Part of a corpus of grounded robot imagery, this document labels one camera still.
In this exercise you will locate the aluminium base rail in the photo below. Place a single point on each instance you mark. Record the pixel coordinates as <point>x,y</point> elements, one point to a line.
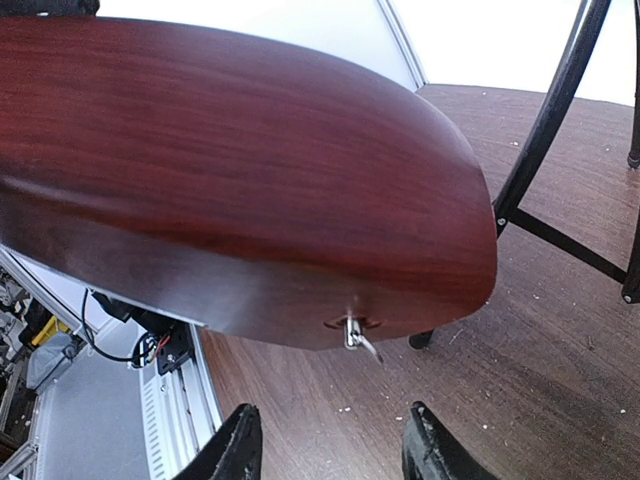
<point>95,416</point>

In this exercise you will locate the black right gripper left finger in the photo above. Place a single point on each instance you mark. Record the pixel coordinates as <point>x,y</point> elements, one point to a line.
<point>233,453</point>

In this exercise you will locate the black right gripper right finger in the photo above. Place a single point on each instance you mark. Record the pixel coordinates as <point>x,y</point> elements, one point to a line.
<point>430,451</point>

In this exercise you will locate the black perforated music stand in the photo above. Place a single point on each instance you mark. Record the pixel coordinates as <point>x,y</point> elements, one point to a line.
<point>563,171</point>

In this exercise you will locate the left aluminium frame post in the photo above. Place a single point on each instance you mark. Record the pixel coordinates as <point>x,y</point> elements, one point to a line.
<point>404,43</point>

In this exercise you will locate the wooden metronome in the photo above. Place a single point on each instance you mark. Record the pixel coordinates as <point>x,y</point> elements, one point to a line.
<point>262,189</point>

